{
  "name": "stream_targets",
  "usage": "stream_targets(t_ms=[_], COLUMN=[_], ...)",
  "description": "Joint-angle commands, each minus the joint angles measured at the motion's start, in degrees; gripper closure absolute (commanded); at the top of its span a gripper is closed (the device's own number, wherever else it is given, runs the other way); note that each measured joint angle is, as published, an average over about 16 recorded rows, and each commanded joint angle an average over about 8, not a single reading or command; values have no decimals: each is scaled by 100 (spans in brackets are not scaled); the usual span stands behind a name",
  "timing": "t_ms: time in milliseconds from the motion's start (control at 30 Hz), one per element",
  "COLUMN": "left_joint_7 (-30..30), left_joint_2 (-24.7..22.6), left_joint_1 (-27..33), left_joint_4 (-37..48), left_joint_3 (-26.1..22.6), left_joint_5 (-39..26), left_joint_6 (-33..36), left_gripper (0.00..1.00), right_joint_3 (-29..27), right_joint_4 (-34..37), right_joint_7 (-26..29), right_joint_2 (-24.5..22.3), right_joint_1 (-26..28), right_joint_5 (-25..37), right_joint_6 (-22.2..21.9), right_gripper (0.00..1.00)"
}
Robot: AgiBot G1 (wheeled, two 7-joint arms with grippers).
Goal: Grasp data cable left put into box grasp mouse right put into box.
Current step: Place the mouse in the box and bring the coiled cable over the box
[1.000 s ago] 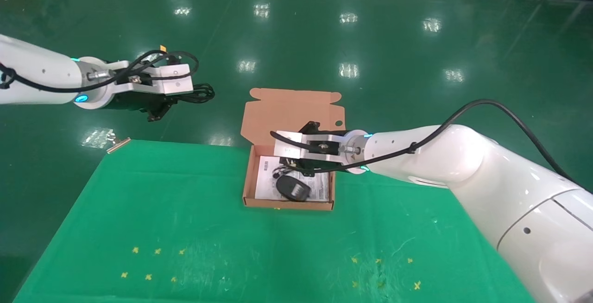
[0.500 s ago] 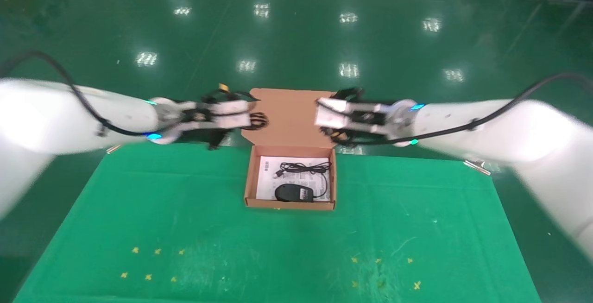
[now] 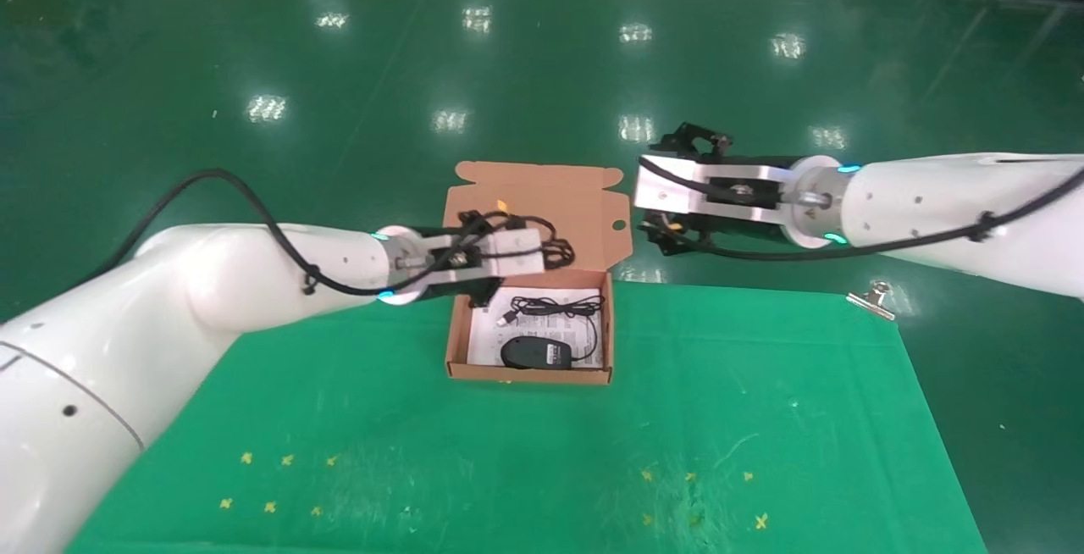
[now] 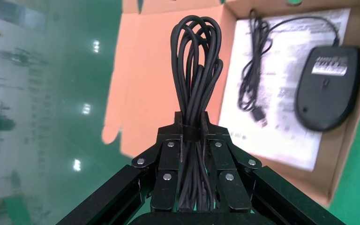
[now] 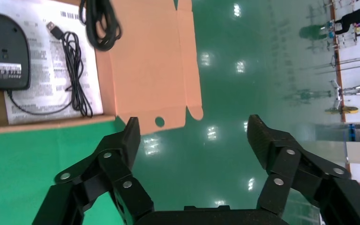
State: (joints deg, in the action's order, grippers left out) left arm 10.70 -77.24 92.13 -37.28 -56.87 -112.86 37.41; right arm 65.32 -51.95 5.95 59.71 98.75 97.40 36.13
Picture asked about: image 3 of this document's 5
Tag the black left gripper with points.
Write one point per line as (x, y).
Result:
(461, 287)

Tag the white printed instruction sheet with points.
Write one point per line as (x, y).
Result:
(487, 342)

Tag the silver binder clip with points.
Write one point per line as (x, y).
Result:
(872, 300)

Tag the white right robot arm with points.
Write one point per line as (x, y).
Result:
(931, 198)

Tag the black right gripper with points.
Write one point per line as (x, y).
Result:
(737, 230)

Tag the green table cloth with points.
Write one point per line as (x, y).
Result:
(525, 452)

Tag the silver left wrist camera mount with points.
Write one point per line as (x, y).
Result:
(508, 251)

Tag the brown cardboard mailer box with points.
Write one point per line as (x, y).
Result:
(542, 198)

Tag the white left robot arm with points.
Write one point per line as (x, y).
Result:
(212, 300)

